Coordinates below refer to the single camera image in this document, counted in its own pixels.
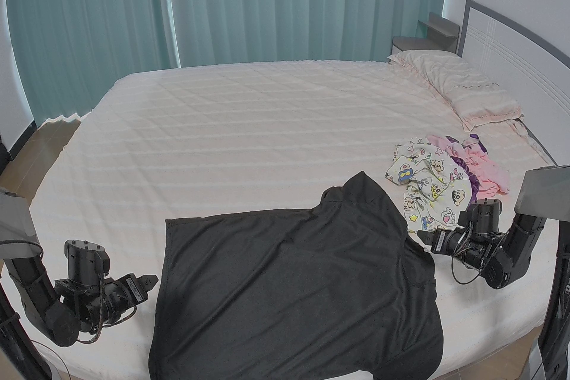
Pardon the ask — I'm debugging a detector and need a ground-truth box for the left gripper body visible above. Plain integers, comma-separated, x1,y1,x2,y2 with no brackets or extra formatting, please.
100,273,150,322

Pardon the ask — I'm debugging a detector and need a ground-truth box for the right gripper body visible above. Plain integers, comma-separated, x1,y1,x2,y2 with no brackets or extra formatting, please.
430,227,470,263

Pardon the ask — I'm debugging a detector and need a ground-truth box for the black T-shirt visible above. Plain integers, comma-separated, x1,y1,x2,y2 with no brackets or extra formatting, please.
148,171,445,380

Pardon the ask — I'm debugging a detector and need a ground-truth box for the bed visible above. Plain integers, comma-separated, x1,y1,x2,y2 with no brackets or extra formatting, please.
0,0,570,380

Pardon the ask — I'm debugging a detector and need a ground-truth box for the white printed pyjama top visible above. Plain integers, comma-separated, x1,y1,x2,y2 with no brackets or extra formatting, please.
385,138,472,236

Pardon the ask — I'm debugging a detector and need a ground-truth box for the pink garment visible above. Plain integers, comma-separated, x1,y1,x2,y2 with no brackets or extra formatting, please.
427,134,509,197

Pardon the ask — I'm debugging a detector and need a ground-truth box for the purple garment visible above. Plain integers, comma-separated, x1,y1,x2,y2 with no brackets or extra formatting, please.
445,133,490,203

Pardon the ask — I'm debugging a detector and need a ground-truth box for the cream pillow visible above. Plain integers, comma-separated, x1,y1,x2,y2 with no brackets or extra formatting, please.
387,50,525,132

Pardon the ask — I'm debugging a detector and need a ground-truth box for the grey bedside table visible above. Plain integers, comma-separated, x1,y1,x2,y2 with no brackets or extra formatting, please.
392,12,460,56

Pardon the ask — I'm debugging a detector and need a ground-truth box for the black cable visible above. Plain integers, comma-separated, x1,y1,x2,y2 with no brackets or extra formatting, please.
77,305,138,345
451,254,486,285

